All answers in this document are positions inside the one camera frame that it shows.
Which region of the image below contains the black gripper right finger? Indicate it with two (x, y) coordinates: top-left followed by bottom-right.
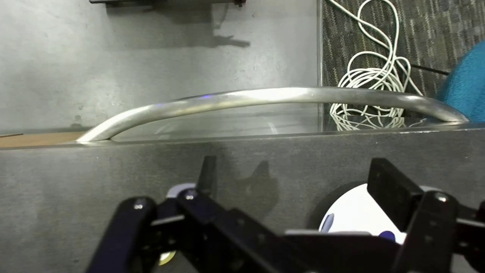
(365, 156), (485, 273)

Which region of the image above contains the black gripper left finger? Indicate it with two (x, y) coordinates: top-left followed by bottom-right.
(88, 155), (324, 273)

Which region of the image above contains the white plate blue pattern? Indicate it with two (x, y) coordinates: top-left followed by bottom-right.
(317, 181), (436, 247)

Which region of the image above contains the blue office chair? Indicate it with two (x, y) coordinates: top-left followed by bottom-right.
(436, 38), (485, 124)

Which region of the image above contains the thin black floor cable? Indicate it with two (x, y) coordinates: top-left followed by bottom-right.
(408, 62), (452, 77)

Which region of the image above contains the white cable coil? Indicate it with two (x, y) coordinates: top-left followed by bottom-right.
(326, 0), (427, 134)

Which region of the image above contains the curved steel dishwasher handle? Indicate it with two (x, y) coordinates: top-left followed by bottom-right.
(74, 85), (471, 146)

